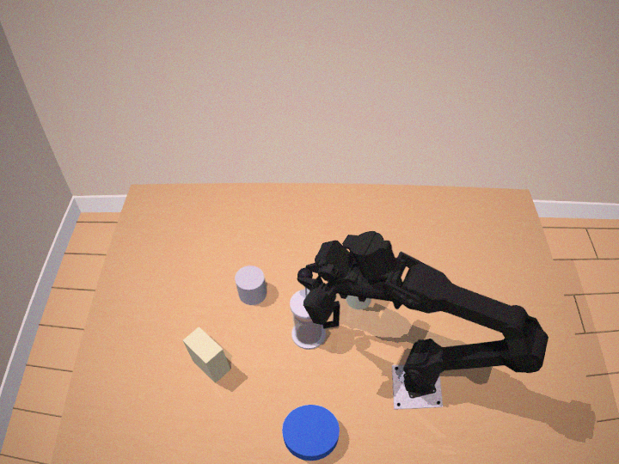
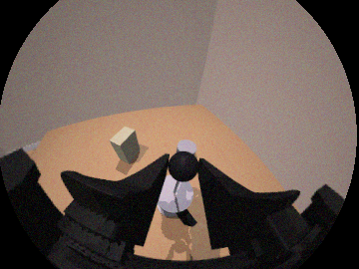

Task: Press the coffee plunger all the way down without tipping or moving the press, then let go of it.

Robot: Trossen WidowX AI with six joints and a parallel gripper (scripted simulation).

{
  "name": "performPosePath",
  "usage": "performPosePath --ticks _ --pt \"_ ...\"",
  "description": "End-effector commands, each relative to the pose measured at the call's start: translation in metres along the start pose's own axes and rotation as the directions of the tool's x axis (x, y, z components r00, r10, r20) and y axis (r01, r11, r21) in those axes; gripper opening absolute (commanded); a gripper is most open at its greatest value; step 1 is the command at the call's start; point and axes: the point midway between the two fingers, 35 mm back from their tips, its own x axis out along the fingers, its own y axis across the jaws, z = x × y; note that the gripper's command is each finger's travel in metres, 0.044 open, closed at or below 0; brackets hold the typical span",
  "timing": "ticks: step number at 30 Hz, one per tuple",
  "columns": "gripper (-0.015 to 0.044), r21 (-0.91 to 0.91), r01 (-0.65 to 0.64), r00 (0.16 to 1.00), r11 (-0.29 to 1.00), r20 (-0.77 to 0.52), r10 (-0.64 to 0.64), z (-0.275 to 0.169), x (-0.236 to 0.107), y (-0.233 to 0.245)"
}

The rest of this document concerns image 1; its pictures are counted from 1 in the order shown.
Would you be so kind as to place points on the coffee press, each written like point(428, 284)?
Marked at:
point(305, 333)

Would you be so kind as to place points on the grey cylinder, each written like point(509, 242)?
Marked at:
point(353, 302)
point(251, 285)

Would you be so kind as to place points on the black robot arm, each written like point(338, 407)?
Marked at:
point(428, 290)

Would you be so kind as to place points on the blue round disc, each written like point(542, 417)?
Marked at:
point(311, 432)

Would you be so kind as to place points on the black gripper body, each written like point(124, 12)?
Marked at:
point(319, 302)

